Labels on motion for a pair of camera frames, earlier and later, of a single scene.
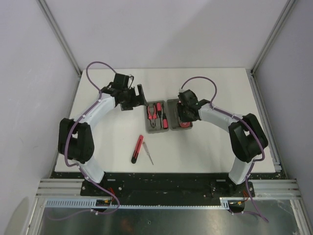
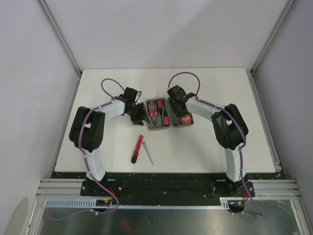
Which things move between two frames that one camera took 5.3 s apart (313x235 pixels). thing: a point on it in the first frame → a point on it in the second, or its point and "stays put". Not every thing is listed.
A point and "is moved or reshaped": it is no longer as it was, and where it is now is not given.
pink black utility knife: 137,149 stays put
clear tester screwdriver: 147,151 stays put
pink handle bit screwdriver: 159,109 is moved or reshaped
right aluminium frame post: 288,7 stays put
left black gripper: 138,101 → 142,115
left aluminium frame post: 48,15 stays put
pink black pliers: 152,117 is moved or reshaped
